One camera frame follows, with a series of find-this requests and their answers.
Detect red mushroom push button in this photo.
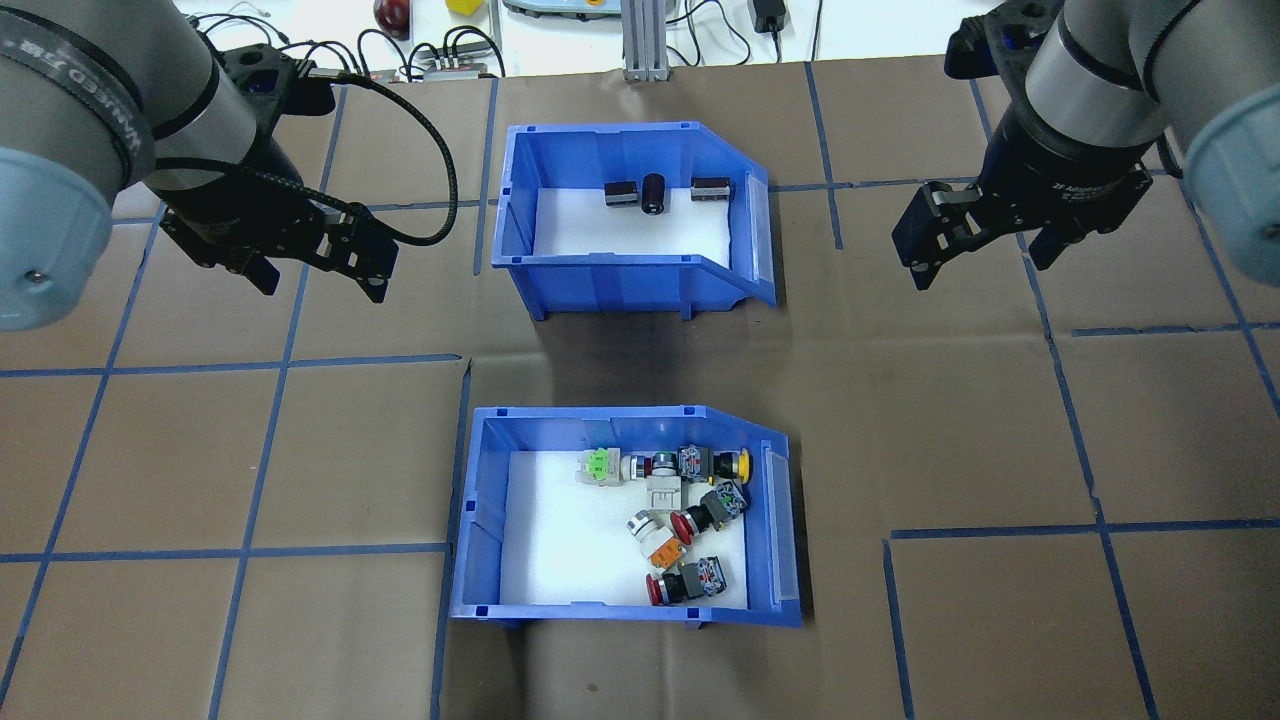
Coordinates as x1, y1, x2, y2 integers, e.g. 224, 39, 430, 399
670, 482, 751, 541
645, 557, 728, 607

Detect blue button storage bin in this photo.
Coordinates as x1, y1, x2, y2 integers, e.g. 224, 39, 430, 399
448, 405, 804, 629

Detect orange block push button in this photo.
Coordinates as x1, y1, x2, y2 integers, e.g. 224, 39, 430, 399
626, 510, 691, 573

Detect black adapter cable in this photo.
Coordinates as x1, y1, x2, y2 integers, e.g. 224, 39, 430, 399
668, 0, 756, 67

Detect grey usb hub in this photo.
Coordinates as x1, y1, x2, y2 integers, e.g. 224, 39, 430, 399
420, 50, 506, 79

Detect mixed small parts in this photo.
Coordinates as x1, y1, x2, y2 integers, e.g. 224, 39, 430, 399
498, 450, 751, 609

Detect green block push button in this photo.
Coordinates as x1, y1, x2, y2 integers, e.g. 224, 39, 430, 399
577, 448, 646, 488

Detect aluminium profile post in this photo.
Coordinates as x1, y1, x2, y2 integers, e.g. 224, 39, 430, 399
620, 0, 673, 81

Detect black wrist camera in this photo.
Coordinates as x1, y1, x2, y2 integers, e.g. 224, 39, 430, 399
222, 45, 339, 119
943, 0, 1063, 83

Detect yellow cap push button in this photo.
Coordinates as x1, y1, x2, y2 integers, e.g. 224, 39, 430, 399
678, 445, 753, 483

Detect dark cylindrical batteries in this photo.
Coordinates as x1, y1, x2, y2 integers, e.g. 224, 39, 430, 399
535, 185, 736, 259

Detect grey blue teach pendant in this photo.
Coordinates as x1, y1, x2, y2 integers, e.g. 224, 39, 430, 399
500, 0, 626, 23

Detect black sleeved gripper cable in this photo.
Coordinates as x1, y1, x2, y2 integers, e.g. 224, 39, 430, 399
235, 68, 459, 247

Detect blue capacitor storage bin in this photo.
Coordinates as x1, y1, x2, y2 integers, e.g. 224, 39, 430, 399
490, 122, 779, 321

